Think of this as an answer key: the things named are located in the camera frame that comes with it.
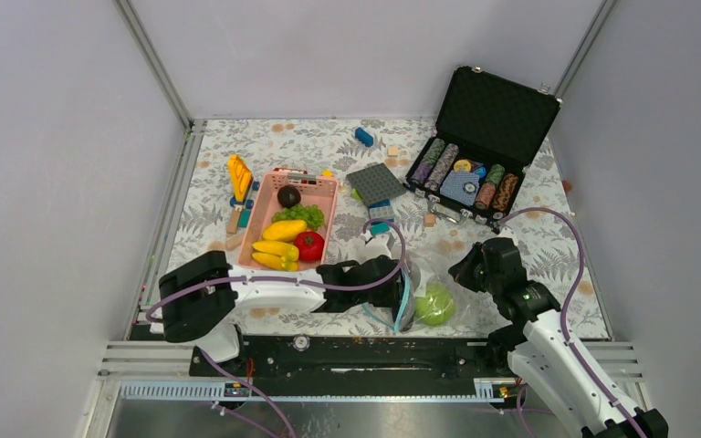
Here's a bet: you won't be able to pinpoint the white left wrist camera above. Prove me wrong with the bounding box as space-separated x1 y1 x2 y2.
358 233 392 263

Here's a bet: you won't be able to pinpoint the blue toy brick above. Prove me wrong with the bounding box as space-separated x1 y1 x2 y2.
354 127 374 147

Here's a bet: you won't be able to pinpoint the green fake grapes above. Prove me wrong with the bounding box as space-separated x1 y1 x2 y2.
271 204 325 231

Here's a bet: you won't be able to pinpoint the clear zip top bag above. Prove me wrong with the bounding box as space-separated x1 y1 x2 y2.
361 250 473 334

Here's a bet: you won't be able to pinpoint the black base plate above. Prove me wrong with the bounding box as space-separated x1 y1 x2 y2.
189 335 523 402

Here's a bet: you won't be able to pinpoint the grey lego brick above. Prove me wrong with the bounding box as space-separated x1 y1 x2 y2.
368 201 395 223

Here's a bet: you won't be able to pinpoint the yellow fake mango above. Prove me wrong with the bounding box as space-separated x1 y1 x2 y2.
262 219 308 242

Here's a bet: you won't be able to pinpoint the dark fake plum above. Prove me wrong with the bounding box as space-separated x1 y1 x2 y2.
277 184 302 209

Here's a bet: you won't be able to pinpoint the red fake apple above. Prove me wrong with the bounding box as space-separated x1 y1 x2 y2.
293 231 325 263

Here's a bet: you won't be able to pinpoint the poker chip on table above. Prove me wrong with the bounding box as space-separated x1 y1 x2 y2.
292 335 310 351

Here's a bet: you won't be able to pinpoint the green fake cabbage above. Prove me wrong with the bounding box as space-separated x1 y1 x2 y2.
415 283 456 327

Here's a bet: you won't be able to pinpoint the yellow toy block stack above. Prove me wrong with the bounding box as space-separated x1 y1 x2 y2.
227 155 253 203

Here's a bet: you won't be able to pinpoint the yellow fake banana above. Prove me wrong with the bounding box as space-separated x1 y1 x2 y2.
252 240 299 272

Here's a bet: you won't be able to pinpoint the black poker chip case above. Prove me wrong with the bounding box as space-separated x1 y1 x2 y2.
403 66 562 227

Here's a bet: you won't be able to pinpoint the pink plastic basket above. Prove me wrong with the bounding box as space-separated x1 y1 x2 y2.
237 169 339 270

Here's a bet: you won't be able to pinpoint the wooden plank block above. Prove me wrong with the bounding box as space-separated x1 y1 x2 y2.
225 233 245 251

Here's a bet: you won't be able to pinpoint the grey lego baseplate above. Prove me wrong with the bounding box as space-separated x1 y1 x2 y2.
347 163 406 207

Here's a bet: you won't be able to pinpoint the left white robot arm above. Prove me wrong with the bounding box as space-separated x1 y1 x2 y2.
144 251 413 375

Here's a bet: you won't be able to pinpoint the teal toy block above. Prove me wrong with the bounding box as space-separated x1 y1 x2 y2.
369 222 390 236

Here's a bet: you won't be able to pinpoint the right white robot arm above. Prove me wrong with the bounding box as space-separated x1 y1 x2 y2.
448 237 669 437

